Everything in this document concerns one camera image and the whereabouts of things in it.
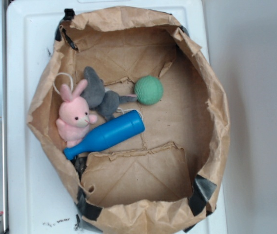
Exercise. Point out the green dimpled foam ball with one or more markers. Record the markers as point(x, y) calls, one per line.
point(149, 90)

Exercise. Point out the blue plastic bowling pin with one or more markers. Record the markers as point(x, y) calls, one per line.
point(108, 134)

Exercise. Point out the grey plush mouse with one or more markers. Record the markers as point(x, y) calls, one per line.
point(101, 99)

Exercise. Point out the pink plush bunny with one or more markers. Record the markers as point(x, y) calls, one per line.
point(75, 118)

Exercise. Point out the brown paper bag tray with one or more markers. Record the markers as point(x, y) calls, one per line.
point(167, 178)

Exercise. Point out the white plastic tray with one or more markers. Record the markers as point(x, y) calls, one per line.
point(38, 202)

